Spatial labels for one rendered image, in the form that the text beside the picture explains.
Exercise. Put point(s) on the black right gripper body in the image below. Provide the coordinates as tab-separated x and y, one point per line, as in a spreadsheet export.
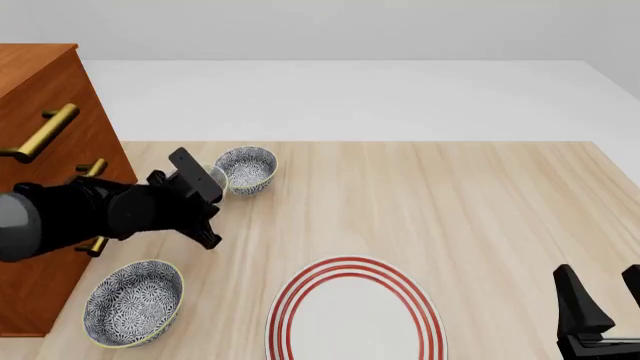
595	348

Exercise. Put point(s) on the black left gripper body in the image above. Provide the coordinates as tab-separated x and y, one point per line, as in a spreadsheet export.
202	225

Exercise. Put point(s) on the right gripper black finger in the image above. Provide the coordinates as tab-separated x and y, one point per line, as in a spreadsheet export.
580	307
633	281

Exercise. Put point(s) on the left grey black robot arm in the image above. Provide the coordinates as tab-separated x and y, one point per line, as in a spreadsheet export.
65	213

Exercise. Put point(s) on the black white patterned bowl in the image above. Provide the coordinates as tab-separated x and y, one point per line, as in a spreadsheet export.
132	303
247	168

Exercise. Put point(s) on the white plate with red rings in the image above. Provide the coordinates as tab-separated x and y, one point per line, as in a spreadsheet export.
355	318

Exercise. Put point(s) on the brown wooden cabinet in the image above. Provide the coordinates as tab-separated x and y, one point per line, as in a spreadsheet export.
50	82

